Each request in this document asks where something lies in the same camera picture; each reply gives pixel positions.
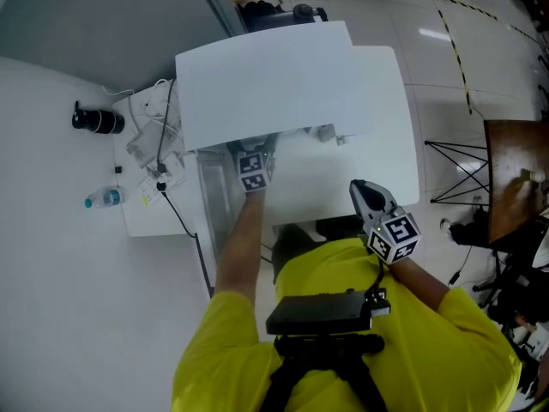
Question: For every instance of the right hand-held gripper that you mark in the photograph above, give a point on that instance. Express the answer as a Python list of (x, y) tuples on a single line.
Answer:
[(392, 234)]

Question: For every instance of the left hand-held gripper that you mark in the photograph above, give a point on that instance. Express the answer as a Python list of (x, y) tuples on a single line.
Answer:
[(252, 172)]

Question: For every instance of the person's left forearm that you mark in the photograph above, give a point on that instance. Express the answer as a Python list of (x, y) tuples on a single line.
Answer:
[(240, 247)]

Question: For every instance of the person's right forearm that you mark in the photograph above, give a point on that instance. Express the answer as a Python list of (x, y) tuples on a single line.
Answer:
[(418, 281)]

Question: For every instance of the small white table gadget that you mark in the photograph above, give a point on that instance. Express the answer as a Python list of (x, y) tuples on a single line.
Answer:
[(323, 132)]

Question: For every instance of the person's dark trousers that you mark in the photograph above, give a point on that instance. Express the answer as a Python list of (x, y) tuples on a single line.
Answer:
[(296, 245)]

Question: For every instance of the white power strip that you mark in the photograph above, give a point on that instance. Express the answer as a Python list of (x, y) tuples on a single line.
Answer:
[(161, 180)]

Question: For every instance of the white power adapter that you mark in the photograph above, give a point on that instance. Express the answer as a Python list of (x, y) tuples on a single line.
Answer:
[(150, 142)]

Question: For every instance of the black chest-mounted box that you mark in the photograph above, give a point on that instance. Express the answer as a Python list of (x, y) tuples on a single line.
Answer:
[(317, 313)]

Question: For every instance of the yellow shirt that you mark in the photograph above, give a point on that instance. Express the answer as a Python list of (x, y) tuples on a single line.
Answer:
[(437, 359)]

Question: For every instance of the brown wooden table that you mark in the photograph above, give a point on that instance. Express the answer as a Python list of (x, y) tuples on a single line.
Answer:
[(514, 174)]

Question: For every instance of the clear plastic water bottle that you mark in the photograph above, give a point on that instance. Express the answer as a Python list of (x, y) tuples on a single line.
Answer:
[(107, 196)]

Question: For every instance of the black machine with knob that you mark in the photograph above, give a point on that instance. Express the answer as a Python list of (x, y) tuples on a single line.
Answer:
[(274, 17)]

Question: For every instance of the black insulated bottle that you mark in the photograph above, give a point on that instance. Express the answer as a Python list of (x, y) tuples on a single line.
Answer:
[(100, 120)]

